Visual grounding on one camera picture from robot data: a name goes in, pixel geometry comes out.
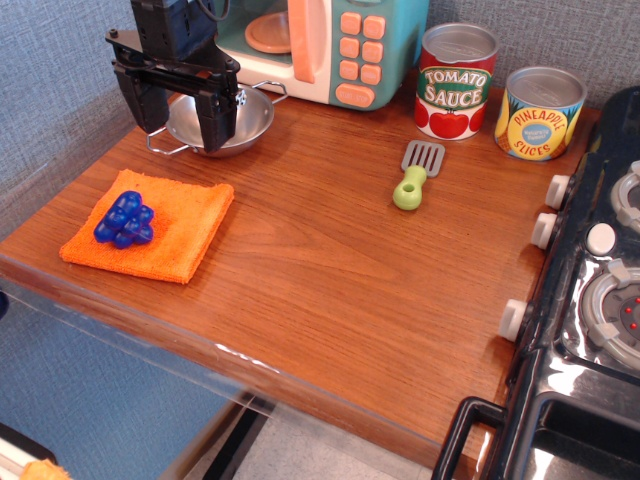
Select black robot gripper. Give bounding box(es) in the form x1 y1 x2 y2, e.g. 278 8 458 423
105 1 239 153

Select silver metal bowl with handles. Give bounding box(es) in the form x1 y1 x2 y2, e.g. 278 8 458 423
146 80 288 158

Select white stove knob bottom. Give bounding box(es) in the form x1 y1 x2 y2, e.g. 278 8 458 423
498 299 528 342

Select white stove knob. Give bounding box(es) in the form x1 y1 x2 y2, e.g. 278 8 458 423
498 299 528 342
530 213 557 250
545 175 571 210

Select orange folded cloth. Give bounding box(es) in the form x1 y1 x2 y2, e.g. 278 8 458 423
59 170 234 284

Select blue toy grapes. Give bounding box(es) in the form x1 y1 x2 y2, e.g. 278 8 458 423
93 190 155 249

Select teal toy microwave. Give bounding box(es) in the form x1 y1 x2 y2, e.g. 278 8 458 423
215 1 429 111

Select tomato sauce can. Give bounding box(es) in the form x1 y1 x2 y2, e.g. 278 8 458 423
414 23 499 140

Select pineapple slices can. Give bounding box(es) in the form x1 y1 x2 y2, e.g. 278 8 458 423
494 66 587 161

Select white stove knob middle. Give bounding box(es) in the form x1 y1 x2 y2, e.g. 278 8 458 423
530 213 557 250

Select white stove knob top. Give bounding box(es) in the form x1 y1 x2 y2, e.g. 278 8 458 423
545 175 571 210

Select orange object bottom left corner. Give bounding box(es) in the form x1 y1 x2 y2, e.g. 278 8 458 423
19 459 71 480

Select black toy stove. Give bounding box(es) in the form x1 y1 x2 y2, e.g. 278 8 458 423
433 87 639 479

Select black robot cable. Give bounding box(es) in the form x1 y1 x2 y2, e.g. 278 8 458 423
195 0 232 23

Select green handled toy spatula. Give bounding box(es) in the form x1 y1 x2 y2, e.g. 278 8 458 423
392 140 446 211

